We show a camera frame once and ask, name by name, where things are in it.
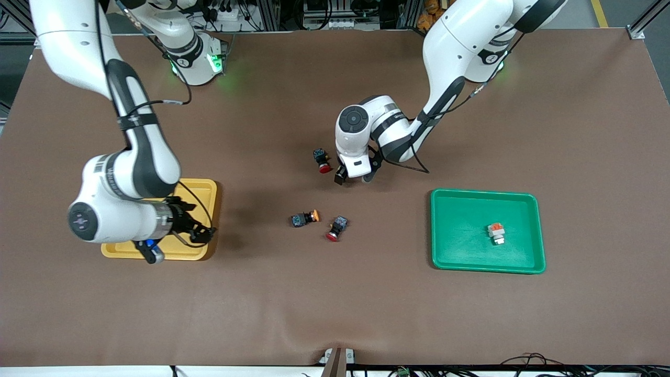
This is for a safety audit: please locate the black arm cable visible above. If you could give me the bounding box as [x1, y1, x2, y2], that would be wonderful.
[374, 31, 524, 174]
[96, 0, 216, 234]

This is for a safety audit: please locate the white power strip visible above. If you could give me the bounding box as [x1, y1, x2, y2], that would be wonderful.
[202, 4, 247, 23]

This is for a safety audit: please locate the green plastic tray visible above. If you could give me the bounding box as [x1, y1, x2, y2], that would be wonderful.
[430, 188, 547, 274]

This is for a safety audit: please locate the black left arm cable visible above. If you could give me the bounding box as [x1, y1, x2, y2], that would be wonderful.
[374, 31, 524, 174]

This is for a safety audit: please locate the yellow push button switch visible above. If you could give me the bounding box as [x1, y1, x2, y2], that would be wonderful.
[291, 209, 320, 228]

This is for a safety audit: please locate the red push button switch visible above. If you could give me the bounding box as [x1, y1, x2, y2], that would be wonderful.
[326, 216, 349, 242]
[312, 148, 333, 174]

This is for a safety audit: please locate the black cable bundle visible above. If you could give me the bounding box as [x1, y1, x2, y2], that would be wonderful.
[492, 353, 670, 377]

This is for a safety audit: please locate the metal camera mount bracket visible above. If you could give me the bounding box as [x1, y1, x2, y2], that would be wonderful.
[318, 347, 356, 377]

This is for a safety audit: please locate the aluminium frame post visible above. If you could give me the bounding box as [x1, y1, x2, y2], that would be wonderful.
[0, 0, 40, 49]
[627, 0, 670, 40]

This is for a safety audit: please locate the yellow plastic tray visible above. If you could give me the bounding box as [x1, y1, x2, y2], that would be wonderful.
[100, 178, 218, 261]

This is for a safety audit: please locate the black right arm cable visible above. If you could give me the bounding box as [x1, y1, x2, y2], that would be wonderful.
[96, 0, 216, 234]

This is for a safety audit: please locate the pile of orange objects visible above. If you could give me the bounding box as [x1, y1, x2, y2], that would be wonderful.
[417, 0, 453, 29]

